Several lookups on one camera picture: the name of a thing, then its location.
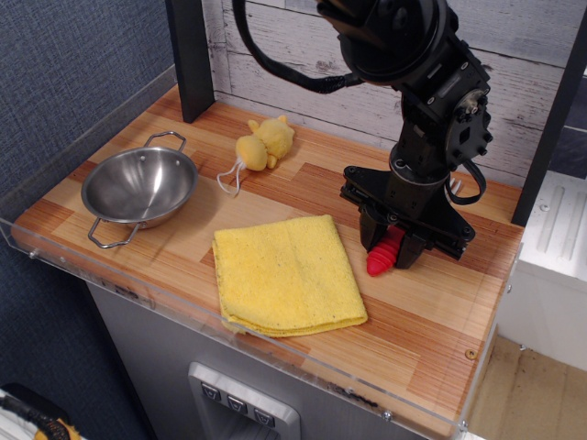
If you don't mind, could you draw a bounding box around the black right frame post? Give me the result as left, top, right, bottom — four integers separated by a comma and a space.
511, 12, 586, 226

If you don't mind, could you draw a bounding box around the grey toy dispenser panel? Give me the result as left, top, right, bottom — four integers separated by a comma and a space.
188, 362, 302, 439

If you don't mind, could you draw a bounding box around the white ridged side unit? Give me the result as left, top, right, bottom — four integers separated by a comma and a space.
496, 171, 586, 370

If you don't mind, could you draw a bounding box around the stainless steel two-handled bowl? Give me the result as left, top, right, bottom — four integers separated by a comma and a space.
81, 131, 199, 249

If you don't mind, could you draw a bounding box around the yellow plush toy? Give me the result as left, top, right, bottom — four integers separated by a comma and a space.
216, 115, 295, 195

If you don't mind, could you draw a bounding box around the black yellow object bottom left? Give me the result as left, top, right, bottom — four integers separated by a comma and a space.
1, 383, 83, 439

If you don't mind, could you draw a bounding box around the red handled metal fork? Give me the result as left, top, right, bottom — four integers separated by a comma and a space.
366, 177, 474, 276

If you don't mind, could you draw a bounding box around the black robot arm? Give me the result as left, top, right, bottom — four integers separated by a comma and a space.
317, 1, 493, 269

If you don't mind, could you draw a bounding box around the black left frame post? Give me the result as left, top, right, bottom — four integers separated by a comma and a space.
165, 0, 216, 123

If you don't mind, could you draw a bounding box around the folded yellow cloth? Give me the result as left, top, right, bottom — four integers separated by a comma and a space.
212, 215, 368, 337

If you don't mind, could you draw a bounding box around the clear acrylic table guard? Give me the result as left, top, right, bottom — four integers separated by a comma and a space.
1, 61, 526, 439

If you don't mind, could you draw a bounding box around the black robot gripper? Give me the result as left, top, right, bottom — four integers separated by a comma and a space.
340, 158, 474, 270

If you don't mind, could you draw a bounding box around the black frame post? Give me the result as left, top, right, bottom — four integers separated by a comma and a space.
511, 12, 586, 226
165, 0, 216, 123

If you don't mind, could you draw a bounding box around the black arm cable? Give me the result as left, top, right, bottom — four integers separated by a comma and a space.
231, 0, 488, 206

